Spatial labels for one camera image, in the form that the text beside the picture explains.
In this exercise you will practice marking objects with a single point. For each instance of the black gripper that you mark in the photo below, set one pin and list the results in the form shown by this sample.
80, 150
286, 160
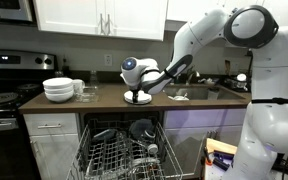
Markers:
135, 95

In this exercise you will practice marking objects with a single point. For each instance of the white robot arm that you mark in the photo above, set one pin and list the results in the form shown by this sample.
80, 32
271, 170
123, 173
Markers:
265, 129

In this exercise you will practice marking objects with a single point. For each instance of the white plate pile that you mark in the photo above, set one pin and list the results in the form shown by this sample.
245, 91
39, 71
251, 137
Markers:
143, 98

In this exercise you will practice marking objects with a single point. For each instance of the kitchen sink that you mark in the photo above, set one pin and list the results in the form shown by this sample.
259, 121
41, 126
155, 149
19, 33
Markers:
201, 92

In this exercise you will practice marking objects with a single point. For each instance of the clear glass container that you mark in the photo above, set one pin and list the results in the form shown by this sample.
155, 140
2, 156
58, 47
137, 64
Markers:
88, 95

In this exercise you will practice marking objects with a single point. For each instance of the clear glass bottle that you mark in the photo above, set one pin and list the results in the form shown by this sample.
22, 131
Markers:
93, 79

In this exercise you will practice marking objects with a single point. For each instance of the chrome sink faucet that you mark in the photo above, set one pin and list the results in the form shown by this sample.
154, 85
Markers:
191, 75

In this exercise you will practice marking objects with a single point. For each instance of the stack of white bowls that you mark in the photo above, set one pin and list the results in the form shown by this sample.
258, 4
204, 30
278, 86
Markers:
58, 89

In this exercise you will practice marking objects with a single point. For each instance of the white upper cabinet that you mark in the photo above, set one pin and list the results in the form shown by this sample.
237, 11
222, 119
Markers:
136, 19

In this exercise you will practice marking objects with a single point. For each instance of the white lower cabinet drawer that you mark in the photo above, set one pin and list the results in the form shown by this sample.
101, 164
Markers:
51, 124

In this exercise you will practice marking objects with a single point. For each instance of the wooden board with tools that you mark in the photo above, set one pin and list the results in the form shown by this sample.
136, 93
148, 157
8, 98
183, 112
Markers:
218, 156

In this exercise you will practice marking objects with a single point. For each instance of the stainless steel stove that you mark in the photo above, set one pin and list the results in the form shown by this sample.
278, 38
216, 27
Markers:
21, 77

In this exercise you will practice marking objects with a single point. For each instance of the microwave oven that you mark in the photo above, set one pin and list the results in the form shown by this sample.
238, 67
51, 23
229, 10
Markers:
17, 11

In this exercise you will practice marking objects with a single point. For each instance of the white wall outlet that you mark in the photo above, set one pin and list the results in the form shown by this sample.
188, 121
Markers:
108, 60

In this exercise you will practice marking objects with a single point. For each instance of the dishwasher wire rack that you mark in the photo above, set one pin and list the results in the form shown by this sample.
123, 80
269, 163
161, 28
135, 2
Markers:
124, 150

